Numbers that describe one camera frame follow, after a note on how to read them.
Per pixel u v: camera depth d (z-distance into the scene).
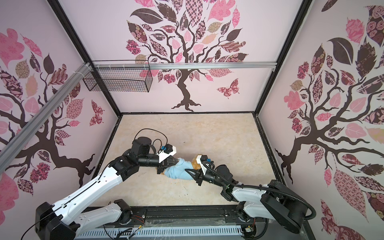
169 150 0.58
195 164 0.68
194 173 0.71
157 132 0.52
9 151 0.50
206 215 0.74
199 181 0.68
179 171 0.70
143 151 0.57
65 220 0.39
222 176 0.54
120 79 1.22
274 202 0.45
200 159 0.64
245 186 0.58
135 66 0.90
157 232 0.70
